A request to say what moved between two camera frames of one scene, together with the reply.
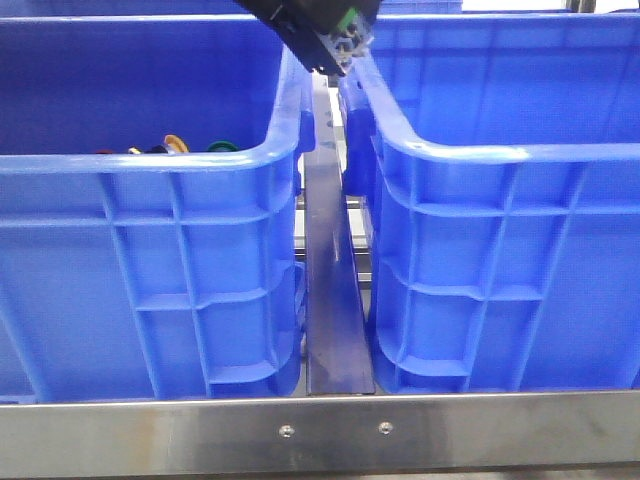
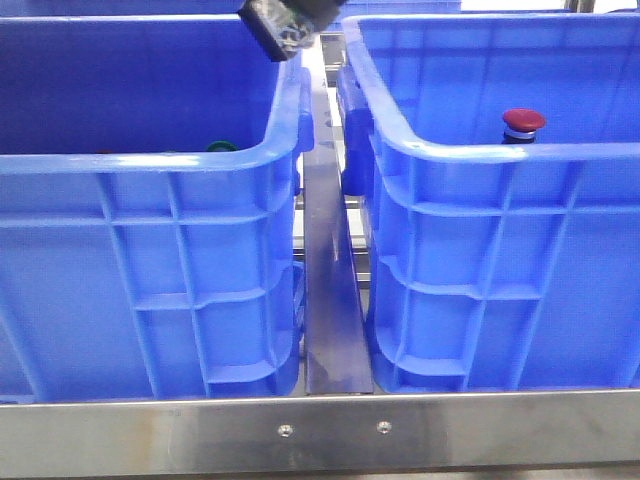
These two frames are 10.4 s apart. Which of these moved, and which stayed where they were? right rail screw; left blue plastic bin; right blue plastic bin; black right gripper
Moved: black right gripper
Stayed: left blue plastic bin; right blue plastic bin; right rail screw
